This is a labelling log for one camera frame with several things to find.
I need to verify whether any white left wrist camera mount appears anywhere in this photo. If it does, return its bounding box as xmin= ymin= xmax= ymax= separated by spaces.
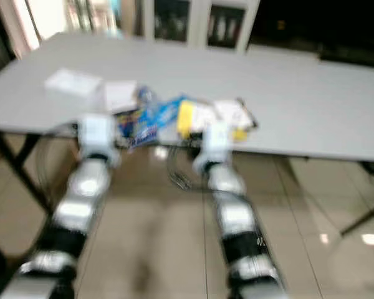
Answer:
xmin=78 ymin=114 xmax=120 ymax=166

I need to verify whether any white glass-door cabinet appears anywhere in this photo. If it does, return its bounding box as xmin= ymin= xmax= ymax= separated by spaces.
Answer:
xmin=146 ymin=0 xmax=261 ymax=52

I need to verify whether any white flat box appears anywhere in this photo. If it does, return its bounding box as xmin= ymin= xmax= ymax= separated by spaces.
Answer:
xmin=45 ymin=69 xmax=103 ymax=98

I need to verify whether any yellow packet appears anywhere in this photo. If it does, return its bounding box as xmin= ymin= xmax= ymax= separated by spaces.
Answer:
xmin=178 ymin=100 xmax=213 ymax=139

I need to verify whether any light grey folding table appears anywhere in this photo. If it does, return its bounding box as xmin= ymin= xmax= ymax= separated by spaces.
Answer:
xmin=0 ymin=31 xmax=374 ymax=237

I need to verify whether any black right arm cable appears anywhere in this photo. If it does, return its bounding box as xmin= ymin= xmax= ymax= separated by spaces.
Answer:
xmin=165 ymin=146 xmax=213 ymax=191

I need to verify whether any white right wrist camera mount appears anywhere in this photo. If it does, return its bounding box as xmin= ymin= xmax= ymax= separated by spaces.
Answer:
xmin=193 ymin=121 xmax=236 ymax=173

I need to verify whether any blue yellow snack bag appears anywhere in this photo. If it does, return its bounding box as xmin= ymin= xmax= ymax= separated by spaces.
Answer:
xmin=118 ymin=87 xmax=181 ymax=148

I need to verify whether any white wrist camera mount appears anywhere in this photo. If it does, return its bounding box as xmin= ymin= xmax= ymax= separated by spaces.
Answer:
xmin=78 ymin=114 xmax=120 ymax=166
xmin=193 ymin=121 xmax=236 ymax=173

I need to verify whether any crumpled white packet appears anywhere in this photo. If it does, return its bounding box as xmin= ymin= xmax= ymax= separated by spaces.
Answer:
xmin=212 ymin=98 xmax=259 ymax=141

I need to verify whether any white paper tissue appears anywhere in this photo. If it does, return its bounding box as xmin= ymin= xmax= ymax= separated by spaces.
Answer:
xmin=103 ymin=81 xmax=139 ymax=113

